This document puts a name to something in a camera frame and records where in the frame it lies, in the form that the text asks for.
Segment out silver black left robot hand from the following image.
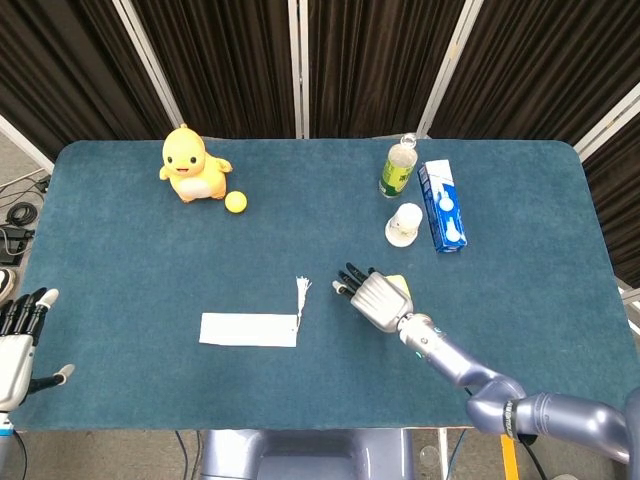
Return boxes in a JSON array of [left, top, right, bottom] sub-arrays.
[[0, 287, 76, 414]]

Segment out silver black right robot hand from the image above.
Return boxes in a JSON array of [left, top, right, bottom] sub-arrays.
[[332, 262, 416, 334]]

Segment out yellow object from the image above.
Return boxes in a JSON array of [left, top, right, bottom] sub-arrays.
[[382, 273, 414, 301]]

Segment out white sneaker shoe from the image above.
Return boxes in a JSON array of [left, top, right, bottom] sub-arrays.
[[0, 267, 19, 304]]

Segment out white paper cup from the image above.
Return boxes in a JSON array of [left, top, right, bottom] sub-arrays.
[[384, 202, 424, 248]]

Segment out blue felt table cover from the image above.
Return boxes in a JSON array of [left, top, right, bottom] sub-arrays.
[[9, 138, 632, 432]]

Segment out blue white milk carton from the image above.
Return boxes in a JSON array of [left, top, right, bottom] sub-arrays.
[[417, 159, 469, 254]]

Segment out green label plastic bottle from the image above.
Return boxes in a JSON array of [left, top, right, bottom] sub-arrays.
[[378, 132, 419, 200]]

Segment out white paper bookmark with tassel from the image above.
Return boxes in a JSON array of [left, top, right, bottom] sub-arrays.
[[198, 275, 314, 349]]

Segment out purple-grey robot torso base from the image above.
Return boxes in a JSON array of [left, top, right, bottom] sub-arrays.
[[199, 428, 416, 480]]

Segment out yellow floor tape strip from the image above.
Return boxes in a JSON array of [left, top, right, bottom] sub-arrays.
[[499, 433, 519, 480]]

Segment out yellow duck plush toy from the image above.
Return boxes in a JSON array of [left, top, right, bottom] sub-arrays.
[[158, 122, 235, 204]]

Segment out dark curtain screen panel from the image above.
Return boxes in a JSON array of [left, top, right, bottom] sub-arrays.
[[288, 0, 484, 140], [574, 82, 640, 289], [0, 0, 186, 174], [119, 0, 310, 140], [428, 0, 640, 151]]

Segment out coiled black cable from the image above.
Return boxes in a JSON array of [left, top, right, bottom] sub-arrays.
[[7, 203, 39, 228]]

